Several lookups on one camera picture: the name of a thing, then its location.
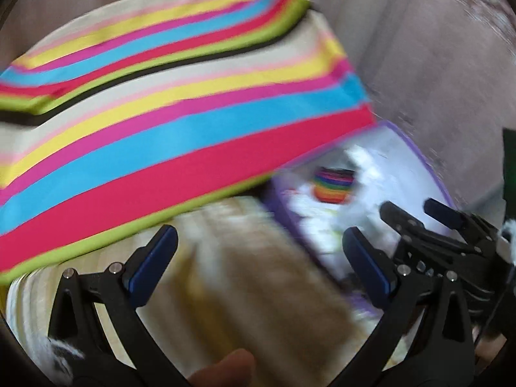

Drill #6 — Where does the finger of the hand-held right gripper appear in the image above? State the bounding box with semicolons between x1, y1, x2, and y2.
424;198;501;244
380;201;490;267

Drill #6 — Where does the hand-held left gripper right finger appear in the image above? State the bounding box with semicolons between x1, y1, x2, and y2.
334;227;476;387

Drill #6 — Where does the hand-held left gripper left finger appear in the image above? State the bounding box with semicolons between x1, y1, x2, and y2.
48;223;190;387

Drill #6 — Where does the purple-rimmed white bin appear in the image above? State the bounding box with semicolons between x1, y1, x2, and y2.
262;121;458;319

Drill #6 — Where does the rainbow striped strap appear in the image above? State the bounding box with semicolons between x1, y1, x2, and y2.
313;166;356;205

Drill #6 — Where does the person's left hand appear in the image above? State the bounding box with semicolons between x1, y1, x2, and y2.
189;349;255;387

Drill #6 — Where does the beige striped blanket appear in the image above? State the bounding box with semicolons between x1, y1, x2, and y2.
4;195;404;387

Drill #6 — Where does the striped colourful cloth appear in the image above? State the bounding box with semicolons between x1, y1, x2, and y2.
0;0;375;285

